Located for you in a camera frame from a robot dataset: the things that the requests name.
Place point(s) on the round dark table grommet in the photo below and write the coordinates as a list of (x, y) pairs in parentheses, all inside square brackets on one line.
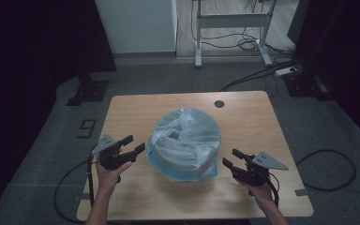
[(219, 103)]

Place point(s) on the person's right hand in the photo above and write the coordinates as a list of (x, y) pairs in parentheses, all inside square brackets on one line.
[(261, 192)]

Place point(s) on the grey tape strip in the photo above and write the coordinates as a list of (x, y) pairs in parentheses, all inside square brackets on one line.
[(82, 196), (301, 192)]

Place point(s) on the person's left hand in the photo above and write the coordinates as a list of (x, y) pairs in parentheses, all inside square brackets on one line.
[(109, 178)]

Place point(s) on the blue plastic trash bag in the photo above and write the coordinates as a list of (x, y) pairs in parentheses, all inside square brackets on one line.
[(181, 175)]

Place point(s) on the black stand base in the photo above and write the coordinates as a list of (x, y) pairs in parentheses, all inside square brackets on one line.
[(89, 90), (306, 86)]

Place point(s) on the dark curtain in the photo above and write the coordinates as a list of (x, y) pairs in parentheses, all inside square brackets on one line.
[(37, 47), (340, 47)]

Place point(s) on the white cabinet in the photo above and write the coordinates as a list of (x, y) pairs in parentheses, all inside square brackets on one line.
[(137, 25)]

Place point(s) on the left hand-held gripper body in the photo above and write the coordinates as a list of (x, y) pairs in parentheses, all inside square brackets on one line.
[(112, 156)]

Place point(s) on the white power strip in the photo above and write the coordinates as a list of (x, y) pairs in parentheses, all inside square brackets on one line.
[(286, 71)]

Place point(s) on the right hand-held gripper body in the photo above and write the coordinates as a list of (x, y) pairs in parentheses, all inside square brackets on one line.
[(256, 170)]

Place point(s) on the metal frame stand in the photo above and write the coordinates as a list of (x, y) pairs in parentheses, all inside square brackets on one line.
[(231, 22)]

